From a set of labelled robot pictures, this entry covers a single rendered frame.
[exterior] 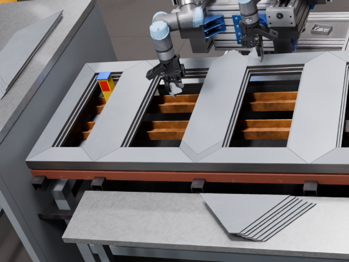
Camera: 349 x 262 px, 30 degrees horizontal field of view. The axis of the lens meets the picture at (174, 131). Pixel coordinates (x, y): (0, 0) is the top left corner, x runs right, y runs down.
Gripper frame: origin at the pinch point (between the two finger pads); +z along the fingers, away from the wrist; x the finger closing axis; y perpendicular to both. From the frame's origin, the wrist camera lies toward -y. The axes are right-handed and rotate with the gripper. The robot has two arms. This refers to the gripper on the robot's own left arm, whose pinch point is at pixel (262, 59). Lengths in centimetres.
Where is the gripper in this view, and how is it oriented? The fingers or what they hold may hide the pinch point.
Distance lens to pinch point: 295.7
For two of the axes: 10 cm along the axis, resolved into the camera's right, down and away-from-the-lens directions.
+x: -2.6, 6.5, -7.2
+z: 2.3, 7.6, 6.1
